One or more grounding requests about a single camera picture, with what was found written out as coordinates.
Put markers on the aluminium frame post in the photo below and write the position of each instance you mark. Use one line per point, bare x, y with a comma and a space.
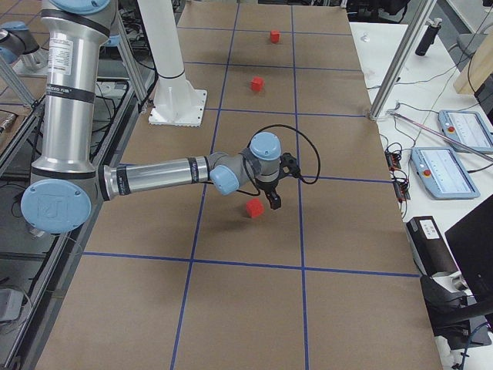
403, 51

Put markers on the far teach pendant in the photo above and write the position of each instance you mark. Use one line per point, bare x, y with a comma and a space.
468, 128

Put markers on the teach pendant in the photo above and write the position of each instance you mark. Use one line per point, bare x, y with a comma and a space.
442, 173
468, 128

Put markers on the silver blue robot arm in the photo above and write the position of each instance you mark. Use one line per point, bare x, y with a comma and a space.
65, 185

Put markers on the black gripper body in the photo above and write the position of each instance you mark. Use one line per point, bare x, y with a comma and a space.
269, 188

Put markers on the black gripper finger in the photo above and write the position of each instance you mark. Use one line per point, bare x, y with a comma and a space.
274, 200

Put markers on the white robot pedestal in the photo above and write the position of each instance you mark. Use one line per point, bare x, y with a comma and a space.
175, 101

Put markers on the black handheld grip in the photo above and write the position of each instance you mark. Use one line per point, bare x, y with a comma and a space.
428, 37

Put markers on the black box with label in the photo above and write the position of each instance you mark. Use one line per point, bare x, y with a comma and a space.
429, 248

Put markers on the metal rod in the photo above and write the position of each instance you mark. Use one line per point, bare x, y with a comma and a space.
456, 145

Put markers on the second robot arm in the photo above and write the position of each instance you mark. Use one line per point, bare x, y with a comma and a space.
17, 42

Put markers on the red block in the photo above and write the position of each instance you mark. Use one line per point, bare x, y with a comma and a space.
254, 208
274, 36
256, 84

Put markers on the black monitor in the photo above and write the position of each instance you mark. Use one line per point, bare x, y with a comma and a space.
470, 241

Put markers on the near teach pendant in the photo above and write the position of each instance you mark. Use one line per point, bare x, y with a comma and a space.
442, 173

